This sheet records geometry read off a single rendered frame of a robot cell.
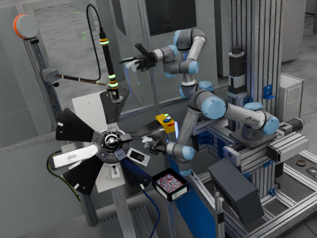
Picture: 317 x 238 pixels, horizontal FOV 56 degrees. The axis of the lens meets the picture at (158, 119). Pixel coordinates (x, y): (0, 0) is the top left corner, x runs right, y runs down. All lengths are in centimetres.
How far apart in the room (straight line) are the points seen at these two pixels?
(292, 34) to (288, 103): 392
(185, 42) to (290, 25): 413
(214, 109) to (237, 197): 49
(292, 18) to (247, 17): 413
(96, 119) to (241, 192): 121
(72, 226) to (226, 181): 206
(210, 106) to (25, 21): 133
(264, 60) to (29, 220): 246
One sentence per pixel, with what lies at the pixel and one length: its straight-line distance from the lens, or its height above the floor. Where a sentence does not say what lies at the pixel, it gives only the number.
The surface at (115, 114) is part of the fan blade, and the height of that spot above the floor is 132.
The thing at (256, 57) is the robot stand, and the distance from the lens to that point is 207.
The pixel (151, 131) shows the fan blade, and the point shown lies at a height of 118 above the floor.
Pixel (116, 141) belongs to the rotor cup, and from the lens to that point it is 187.
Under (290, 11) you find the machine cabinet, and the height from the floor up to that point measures 97.
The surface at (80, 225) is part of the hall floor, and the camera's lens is 318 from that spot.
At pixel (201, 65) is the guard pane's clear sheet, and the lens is 277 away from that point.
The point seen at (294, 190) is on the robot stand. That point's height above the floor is 21.
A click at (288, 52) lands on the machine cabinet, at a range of 630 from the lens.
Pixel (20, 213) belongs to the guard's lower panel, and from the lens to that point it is 311.
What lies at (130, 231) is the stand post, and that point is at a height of 28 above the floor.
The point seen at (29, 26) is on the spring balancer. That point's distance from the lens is 224.
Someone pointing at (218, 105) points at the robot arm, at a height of 145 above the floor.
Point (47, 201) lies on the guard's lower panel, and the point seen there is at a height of 34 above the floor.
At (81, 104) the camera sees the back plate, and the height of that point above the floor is 132.
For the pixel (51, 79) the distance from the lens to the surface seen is 220.
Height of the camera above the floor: 218
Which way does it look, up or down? 29 degrees down
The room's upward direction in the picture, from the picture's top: 9 degrees counter-clockwise
